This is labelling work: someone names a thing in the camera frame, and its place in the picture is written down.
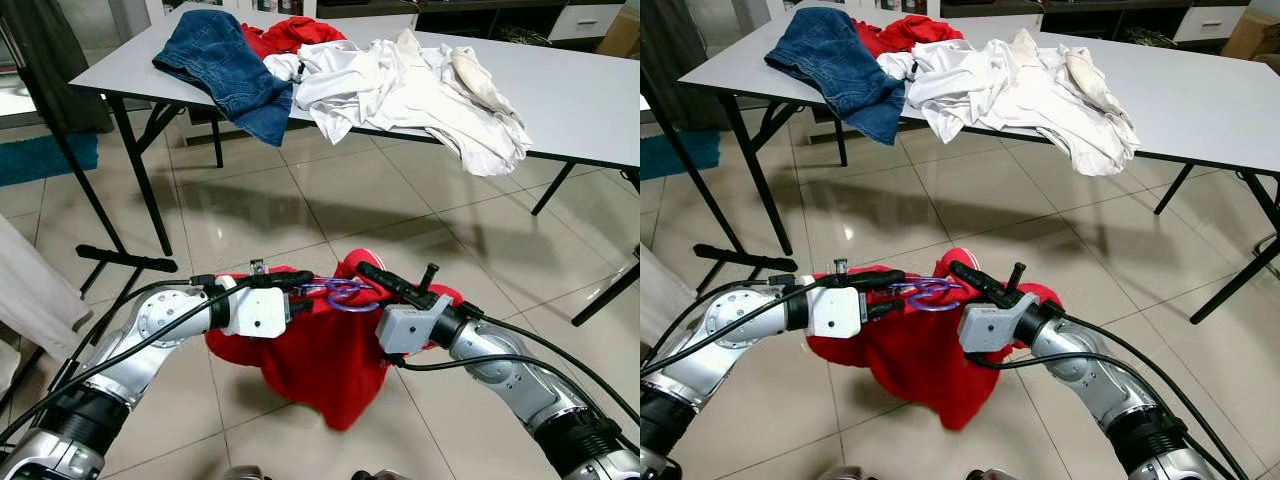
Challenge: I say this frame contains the blue denim jeans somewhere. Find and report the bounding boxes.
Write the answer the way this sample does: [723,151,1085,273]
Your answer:
[765,8,906,146]
[152,8,296,148]

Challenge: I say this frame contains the red t-shirt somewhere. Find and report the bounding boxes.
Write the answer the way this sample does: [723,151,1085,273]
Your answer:
[852,14,966,56]
[240,15,348,61]

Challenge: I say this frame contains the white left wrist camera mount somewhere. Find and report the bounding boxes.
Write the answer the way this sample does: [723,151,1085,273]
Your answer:
[222,285,293,338]
[810,287,869,338]

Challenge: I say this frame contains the brown cardboard box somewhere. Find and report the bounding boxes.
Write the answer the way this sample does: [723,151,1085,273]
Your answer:
[598,5,641,59]
[1225,8,1280,61]

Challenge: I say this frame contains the dark curtain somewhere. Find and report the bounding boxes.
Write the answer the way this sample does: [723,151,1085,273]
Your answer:
[0,0,116,136]
[640,0,721,111]

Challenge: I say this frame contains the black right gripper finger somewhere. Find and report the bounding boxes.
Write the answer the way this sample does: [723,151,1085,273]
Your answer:
[947,259,1004,302]
[357,261,416,303]

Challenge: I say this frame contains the dark tv stand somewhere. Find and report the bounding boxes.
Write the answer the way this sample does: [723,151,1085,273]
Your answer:
[320,0,641,49]
[960,0,1280,46]

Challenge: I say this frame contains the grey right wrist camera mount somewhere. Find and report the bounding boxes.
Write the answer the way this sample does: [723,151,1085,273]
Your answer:
[378,300,448,354]
[958,305,1031,353]

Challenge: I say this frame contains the white shirt with grey collar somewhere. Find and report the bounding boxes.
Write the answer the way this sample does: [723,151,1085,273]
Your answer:
[877,50,919,83]
[262,50,306,84]

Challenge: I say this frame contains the white drawer front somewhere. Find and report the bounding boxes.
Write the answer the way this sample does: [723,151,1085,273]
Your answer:
[548,3,628,41]
[1172,5,1251,43]

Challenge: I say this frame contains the purple plastic hanger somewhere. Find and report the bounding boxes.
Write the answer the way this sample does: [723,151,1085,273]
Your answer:
[895,278,966,313]
[298,277,389,314]

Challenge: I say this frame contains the teal floor rug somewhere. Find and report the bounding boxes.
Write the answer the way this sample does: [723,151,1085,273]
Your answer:
[0,132,101,188]
[640,130,721,181]

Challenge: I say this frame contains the white polo shirt with label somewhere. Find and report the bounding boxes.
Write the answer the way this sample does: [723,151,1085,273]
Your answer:
[300,38,446,86]
[915,38,1061,86]

